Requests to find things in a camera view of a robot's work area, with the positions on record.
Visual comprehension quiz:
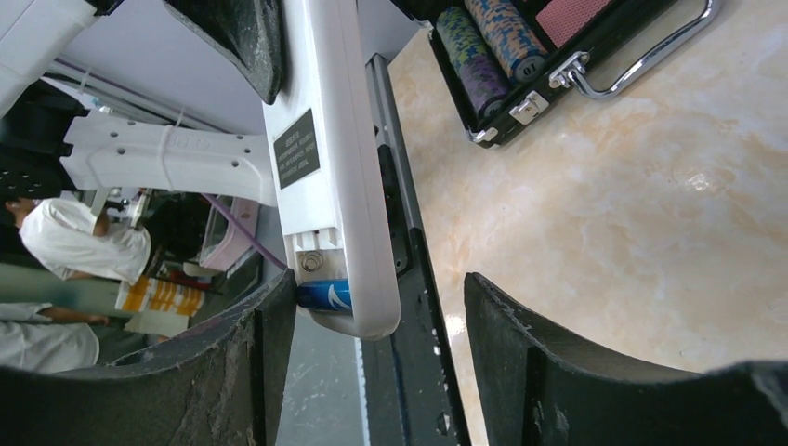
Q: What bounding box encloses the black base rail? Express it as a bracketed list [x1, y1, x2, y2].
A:
[358, 54, 470, 445]

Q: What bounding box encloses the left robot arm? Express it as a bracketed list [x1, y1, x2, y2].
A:
[1, 1, 276, 206]

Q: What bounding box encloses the blue battery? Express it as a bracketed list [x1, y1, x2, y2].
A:
[296, 280, 352, 312]

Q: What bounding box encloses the seated person white shirt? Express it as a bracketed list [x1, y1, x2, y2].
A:
[1, 194, 153, 284]

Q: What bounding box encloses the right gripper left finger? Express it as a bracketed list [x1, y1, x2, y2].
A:
[1, 271, 296, 445]

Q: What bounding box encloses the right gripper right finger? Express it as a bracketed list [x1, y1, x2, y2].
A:
[464, 273, 787, 445]

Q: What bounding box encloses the black open case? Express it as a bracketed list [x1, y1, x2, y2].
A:
[395, 1, 723, 149]

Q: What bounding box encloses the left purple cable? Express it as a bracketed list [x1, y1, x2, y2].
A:
[203, 193, 289, 272]

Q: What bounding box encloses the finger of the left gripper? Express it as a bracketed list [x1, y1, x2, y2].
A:
[164, 0, 284, 105]

